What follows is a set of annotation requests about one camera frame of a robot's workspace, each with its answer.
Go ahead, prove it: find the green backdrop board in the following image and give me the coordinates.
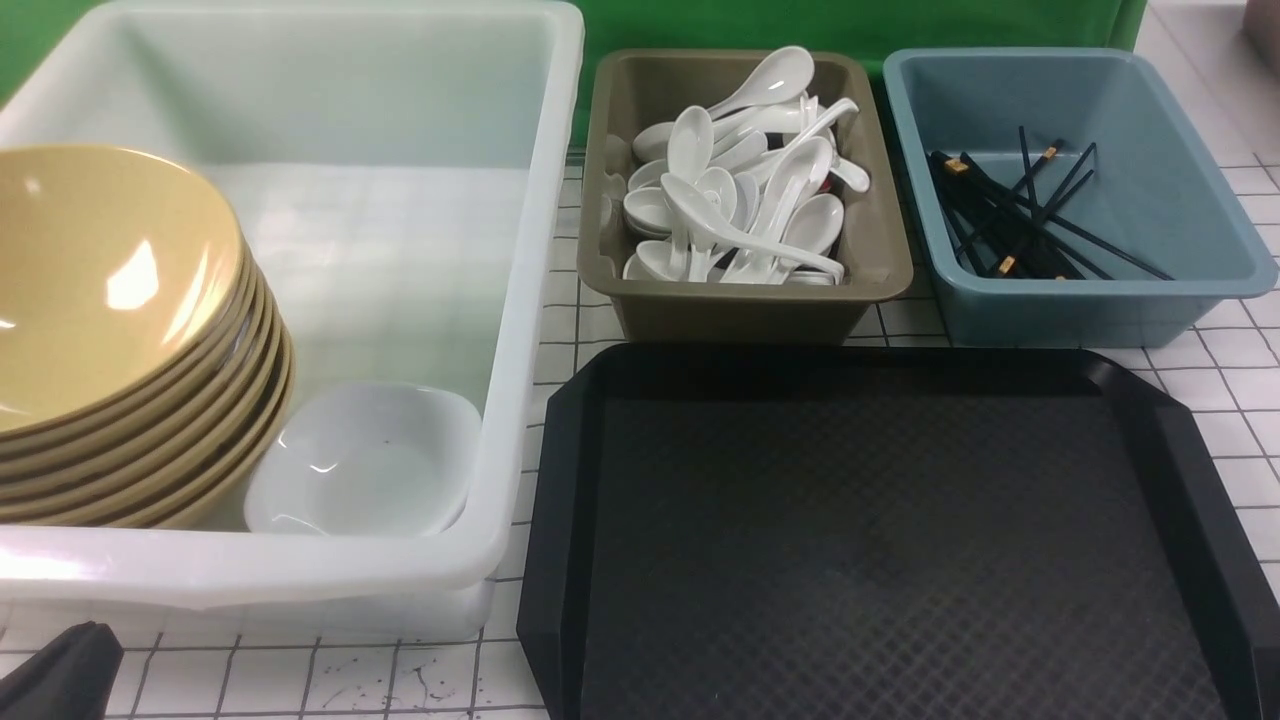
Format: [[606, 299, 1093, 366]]
[[3, 1, 1143, 167]]

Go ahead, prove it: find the tan noodle bowl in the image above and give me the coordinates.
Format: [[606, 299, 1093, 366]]
[[0, 145, 246, 436]]

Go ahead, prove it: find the plain black chopstick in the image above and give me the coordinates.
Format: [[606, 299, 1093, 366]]
[[932, 151, 1112, 281]]

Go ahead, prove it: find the olive plastic spoon bin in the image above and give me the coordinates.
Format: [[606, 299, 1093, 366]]
[[577, 49, 914, 345]]

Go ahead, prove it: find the black plastic serving tray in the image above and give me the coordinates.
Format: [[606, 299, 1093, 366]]
[[516, 343, 1279, 719]]

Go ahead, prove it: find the blue plastic chopstick bin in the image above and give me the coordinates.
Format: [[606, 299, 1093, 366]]
[[883, 47, 1277, 348]]

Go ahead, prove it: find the black chopstick gold band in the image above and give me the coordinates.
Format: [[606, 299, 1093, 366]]
[[993, 135, 1096, 281]]

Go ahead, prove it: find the white square side dish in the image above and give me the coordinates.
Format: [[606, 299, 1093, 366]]
[[243, 380, 483, 538]]

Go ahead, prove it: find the white spoon top of bin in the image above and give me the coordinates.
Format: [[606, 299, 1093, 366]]
[[708, 45, 815, 120]]

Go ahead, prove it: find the large white plastic tub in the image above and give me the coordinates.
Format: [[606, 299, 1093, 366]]
[[3, 1, 584, 642]]

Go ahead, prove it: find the white ceramic soup spoon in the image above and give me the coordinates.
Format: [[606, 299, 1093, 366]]
[[660, 173, 846, 284]]

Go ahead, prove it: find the black object bottom left corner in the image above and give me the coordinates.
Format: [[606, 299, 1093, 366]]
[[1, 621, 124, 719]]

